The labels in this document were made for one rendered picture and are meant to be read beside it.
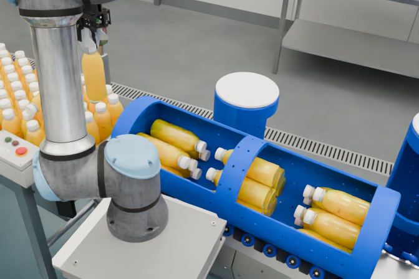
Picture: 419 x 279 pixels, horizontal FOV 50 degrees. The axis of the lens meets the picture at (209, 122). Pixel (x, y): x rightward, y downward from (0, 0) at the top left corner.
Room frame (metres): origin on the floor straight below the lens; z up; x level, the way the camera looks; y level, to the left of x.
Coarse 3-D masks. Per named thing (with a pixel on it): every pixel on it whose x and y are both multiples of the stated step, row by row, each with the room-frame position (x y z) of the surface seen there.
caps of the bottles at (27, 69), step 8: (0, 48) 1.78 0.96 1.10; (0, 56) 1.71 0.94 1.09; (16, 56) 1.72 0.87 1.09; (8, 64) 1.66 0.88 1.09; (24, 64) 1.66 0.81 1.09; (8, 72) 1.59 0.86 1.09; (24, 72) 1.59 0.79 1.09; (0, 80) 1.50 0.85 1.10; (32, 80) 1.53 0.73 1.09; (16, 88) 1.47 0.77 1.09; (32, 88) 1.47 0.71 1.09; (0, 96) 1.40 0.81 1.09; (16, 96) 1.40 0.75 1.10; (24, 96) 1.42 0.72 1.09; (0, 104) 1.34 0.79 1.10; (8, 104) 1.35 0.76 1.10; (24, 104) 1.35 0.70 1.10; (8, 112) 1.29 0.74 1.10
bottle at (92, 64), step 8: (88, 56) 1.29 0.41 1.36; (96, 56) 1.29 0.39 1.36; (88, 64) 1.27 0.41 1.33; (96, 64) 1.28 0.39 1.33; (88, 72) 1.27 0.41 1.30; (96, 72) 1.28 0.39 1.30; (104, 72) 1.31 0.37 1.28; (88, 80) 1.27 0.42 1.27; (96, 80) 1.27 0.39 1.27; (104, 80) 1.30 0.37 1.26; (88, 88) 1.28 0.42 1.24; (96, 88) 1.27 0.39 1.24; (104, 88) 1.30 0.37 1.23; (88, 96) 1.28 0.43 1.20; (96, 96) 1.27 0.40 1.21; (104, 96) 1.29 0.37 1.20
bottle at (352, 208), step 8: (328, 192) 0.90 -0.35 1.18; (336, 192) 0.89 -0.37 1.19; (344, 192) 0.89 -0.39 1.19; (320, 200) 0.89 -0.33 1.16; (328, 200) 0.87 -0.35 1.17; (336, 200) 0.87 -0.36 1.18; (344, 200) 0.86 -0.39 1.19; (352, 200) 0.86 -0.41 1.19; (360, 200) 0.87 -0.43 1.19; (328, 208) 0.86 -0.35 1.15; (336, 208) 0.85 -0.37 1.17; (344, 208) 0.85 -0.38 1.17; (352, 208) 0.84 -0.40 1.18; (360, 208) 0.84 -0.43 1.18; (368, 208) 0.84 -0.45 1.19; (344, 216) 0.84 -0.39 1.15; (352, 216) 0.83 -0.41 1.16; (360, 216) 0.82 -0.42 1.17; (360, 224) 0.82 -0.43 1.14
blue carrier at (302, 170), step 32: (128, 128) 1.12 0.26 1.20; (192, 128) 1.27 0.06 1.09; (224, 128) 1.18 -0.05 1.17; (288, 160) 1.09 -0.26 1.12; (192, 192) 0.94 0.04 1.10; (224, 192) 0.91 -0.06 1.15; (288, 192) 1.05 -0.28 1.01; (352, 192) 0.99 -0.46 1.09; (384, 192) 0.86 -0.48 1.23; (256, 224) 0.84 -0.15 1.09; (288, 224) 0.96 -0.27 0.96; (384, 224) 0.76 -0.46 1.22; (320, 256) 0.75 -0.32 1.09; (352, 256) 0.72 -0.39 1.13
